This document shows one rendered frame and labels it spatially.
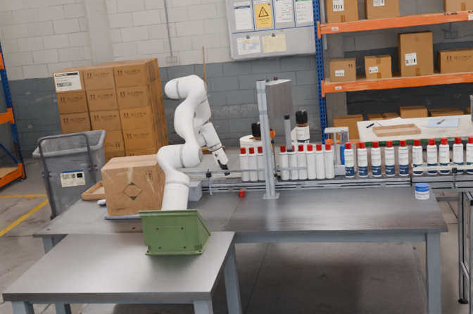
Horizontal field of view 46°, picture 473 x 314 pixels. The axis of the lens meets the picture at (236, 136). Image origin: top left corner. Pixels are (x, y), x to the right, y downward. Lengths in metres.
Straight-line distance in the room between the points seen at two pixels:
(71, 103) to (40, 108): 2.04
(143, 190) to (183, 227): 0.61
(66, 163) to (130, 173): 2.33
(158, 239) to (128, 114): 4.15
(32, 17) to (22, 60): 0.66
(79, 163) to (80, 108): 1.56
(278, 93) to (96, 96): 3.93
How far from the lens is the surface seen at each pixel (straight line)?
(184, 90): 2.95
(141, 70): 6.53
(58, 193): 5.47
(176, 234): 2.56
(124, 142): 6.77
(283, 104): 3.10
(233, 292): 2.96
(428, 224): 2.76
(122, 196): 3.12
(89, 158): 5.28
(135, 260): 2.62
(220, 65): 7.77
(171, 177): 2.72
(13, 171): 7.63
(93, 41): 8.24
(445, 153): 3.27
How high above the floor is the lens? 1.88
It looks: 13 degrees down
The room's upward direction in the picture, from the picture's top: 6 degrees counter-clockwise
